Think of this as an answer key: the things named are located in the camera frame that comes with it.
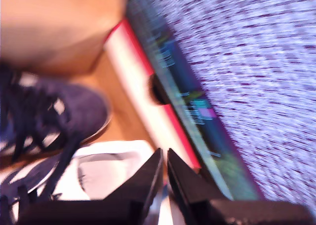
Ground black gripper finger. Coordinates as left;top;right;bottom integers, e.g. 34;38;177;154
103;148;164;225
167;148;223;225

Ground blue shoe with white stripes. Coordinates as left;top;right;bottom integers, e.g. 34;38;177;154
0;64;112;161
0;140;163;225

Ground red cardboard shoebox with lid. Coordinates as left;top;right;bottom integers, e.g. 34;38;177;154
0;0;203;174

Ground wide black computer monitor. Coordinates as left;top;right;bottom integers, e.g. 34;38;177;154
125;0;316;211

